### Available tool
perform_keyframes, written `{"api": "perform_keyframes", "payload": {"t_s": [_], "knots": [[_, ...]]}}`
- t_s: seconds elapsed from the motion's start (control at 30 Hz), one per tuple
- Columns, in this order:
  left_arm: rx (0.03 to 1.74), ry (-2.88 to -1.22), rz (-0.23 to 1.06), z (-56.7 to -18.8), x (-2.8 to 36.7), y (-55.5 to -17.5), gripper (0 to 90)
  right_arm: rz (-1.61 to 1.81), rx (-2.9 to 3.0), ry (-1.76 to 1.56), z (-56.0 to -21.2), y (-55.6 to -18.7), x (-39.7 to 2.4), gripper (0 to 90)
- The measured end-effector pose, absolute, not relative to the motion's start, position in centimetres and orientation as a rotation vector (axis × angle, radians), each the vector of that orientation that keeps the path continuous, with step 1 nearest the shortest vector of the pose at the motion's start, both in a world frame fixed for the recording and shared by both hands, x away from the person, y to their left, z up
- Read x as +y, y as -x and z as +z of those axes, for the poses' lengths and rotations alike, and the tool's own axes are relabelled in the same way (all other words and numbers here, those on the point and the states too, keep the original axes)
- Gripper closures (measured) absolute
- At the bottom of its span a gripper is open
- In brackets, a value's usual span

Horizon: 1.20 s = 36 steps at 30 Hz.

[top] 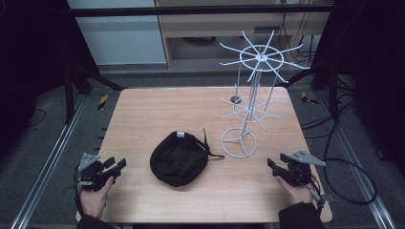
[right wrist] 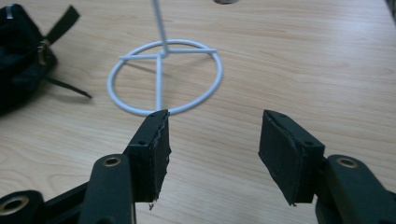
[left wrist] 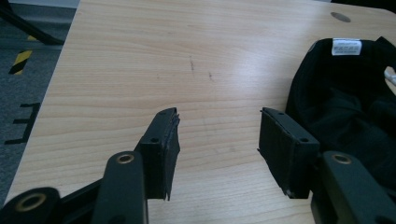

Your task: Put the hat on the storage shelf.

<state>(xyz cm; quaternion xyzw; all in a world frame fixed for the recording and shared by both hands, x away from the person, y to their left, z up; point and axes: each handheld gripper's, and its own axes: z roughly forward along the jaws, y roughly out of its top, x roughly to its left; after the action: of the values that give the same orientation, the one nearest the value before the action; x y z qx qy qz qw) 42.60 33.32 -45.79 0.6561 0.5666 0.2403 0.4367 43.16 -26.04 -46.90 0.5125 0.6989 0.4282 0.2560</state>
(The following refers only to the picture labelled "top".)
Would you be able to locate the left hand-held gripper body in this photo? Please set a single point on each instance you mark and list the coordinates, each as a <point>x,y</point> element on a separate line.
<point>92,176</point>

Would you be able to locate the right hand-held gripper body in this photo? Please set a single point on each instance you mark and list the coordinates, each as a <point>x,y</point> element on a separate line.
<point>299,171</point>

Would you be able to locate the person's right hand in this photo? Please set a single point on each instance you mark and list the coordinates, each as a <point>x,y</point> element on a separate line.
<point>294,192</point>

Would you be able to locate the person's left hand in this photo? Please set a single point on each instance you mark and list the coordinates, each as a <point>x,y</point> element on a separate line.
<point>94,198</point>

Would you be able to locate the black cap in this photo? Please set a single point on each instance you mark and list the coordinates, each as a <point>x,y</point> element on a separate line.
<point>176,160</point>

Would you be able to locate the yellow black striped tape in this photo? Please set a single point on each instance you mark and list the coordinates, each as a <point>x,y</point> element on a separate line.
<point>102,101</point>
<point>307,98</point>

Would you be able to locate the black table grommet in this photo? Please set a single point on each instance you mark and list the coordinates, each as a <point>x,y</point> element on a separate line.
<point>235,99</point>

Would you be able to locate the black metal stand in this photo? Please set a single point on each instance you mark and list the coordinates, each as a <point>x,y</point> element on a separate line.
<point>328,86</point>
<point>76,86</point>

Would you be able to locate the dark curtain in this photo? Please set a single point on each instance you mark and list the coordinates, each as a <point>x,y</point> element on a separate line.
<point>28,63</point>
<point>372,63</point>

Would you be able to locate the white cabinet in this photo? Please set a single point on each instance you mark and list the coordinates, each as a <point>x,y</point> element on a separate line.
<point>121,35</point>

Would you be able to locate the light wooden shelf unit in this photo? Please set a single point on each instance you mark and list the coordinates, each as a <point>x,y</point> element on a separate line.
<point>223,25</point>

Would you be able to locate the aluminium floor rail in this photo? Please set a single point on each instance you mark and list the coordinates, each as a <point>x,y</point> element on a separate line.
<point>51,159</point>
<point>356,171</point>

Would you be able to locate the black horizontal frame bar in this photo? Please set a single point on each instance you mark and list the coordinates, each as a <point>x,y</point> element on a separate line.
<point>191,10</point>

